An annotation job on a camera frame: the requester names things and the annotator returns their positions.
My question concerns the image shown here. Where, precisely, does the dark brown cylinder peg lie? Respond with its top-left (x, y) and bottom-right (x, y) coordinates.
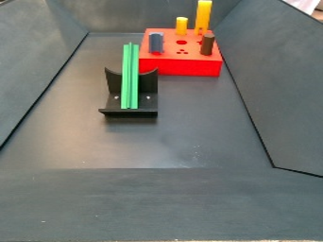
top-left (200, 33), bottom-right (214, 56)

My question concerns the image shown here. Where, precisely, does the green star-profile bar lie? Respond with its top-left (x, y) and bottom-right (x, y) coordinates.
top-left (121, 43), bottom-right (138, 109)

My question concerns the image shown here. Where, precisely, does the black curved fixture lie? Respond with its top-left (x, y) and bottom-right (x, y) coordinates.
top-left (98, 69), bottom-right (157, 118)

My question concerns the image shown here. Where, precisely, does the red peg board block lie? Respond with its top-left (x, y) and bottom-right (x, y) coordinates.
top-left (138, 28), bottom-right (222, 77)

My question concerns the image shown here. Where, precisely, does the short yellow cylinder peg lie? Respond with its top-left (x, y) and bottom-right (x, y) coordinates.
top-left (174, 17), bottom-right (188, 35)

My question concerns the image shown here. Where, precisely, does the tall yellow rectangular peg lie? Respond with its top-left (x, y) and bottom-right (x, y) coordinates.
top-left (194, 0), bottom-right (212, 35)

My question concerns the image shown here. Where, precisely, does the blue grooved block peg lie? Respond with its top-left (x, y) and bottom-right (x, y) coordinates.
top-left (149, 32), bottom-right (164, 54)

